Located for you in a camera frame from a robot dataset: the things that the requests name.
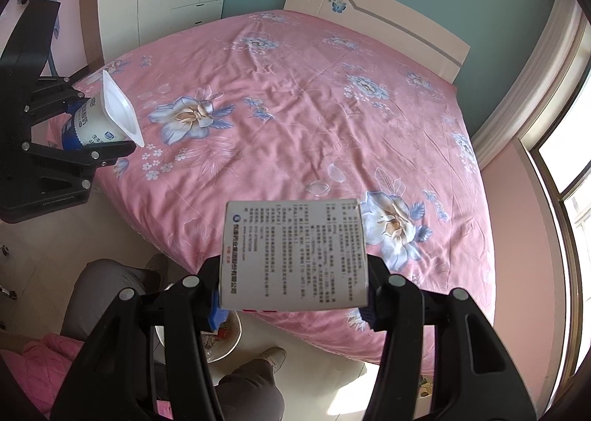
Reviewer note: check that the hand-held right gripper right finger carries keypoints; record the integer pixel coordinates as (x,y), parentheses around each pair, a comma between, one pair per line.
(371,317)

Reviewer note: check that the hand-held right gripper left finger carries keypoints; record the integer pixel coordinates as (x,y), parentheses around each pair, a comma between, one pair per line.
(216,310)

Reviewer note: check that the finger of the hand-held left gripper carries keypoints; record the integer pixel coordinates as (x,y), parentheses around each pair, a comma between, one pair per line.
(69,154)
(55,88)

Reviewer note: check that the white lined trash bin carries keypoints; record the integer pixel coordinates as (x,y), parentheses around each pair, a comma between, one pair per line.
(226,342)

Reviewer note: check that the white blue yogurt cup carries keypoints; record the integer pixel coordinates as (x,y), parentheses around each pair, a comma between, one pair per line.
(97,116)

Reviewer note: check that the small white medicine box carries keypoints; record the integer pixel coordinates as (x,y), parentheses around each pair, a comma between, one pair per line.
(291,255)

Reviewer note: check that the person's left shoe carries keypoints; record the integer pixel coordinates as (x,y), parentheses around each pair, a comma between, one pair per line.
(157,271)

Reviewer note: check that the person's shoe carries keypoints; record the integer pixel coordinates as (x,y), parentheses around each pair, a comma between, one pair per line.
(157,271)
(273,358)

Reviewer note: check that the person's right shoe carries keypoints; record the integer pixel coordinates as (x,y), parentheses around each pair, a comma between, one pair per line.
(273,358)

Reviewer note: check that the person's right leg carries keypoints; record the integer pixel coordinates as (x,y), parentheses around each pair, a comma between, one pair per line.
(249,393)

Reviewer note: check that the person's leg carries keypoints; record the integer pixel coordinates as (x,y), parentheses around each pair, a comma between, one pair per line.
(106,301)
(249,393)

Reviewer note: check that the person's left leg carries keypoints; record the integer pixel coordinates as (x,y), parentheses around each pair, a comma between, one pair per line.
(106,301)

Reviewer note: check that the pink quilted jacket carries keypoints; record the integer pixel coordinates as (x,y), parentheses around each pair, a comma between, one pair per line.
(41,375)

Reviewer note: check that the pink floral bedsheet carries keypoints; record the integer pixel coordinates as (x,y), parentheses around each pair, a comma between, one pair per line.
(277,125)

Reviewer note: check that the window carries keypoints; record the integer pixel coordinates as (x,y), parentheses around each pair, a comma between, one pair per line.
(568,171)

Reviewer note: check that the cream bed headboard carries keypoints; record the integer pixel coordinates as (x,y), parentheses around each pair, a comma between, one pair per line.
(392,24)

